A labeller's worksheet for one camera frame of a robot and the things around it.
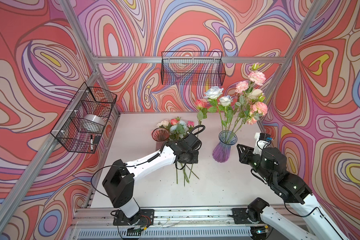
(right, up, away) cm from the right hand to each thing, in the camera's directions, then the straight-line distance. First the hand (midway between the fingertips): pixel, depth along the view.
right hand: (238, 149), depth 68 cm
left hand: (-18, -7, +13) cm, 23 cm away
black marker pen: (-71, +2, +4) cm, 71 cm away
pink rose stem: (-20, +12, +39) cm, 45 cm away
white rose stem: (-39, +13, +40) cm, 57 cm away
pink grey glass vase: (-39, +5, +20) cm, 44 cm away
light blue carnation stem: (-28, +8, +33) cm, 44 cm away
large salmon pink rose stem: (-14, +24, +22) cm, 36 cm away
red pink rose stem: (-32, +14, +40) cm, 53 cm away
